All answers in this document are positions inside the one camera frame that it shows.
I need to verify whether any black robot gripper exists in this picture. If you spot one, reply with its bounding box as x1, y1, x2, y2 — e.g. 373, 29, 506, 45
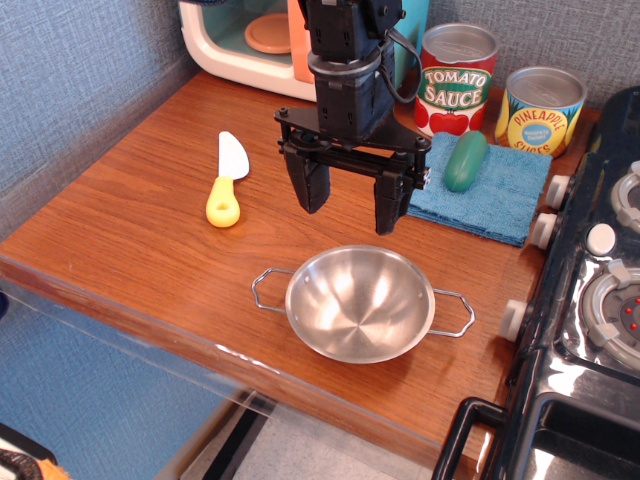
274, 39, 430, 235

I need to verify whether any green toy pickle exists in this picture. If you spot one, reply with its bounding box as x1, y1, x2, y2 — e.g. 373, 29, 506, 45
444, 131, 488, 193

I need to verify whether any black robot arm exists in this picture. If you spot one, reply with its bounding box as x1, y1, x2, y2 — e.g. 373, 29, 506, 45
274, 1, 431, 235

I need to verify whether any blue folded cloth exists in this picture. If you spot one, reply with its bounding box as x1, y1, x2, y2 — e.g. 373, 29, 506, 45
408, 133, 552, 247

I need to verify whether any tomato sauce can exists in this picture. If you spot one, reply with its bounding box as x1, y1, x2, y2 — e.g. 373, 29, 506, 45
414, 23, 498, 137

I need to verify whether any white toy microwave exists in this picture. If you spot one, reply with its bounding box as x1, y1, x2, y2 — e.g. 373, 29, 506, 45
179, 1, 429, 101

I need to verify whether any orange toy plate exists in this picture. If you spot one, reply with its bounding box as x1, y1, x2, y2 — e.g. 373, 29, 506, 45
244, 13, 291, 55

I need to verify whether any pineapple slices can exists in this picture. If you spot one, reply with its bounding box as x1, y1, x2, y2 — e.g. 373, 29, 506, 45
494, 66, 587, 158

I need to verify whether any black toy stove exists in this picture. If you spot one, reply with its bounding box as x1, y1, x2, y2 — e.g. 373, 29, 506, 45
433, 87, 639, 479

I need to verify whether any stainless steel bowl with handles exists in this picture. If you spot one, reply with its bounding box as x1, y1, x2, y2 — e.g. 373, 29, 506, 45
251, 245, 476, 365

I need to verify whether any toy knife yellow handle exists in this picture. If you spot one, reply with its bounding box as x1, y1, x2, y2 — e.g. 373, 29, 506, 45
205, 131, 250, 228

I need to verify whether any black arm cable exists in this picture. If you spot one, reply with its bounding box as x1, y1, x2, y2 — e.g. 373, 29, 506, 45
375, 28, 424, 105

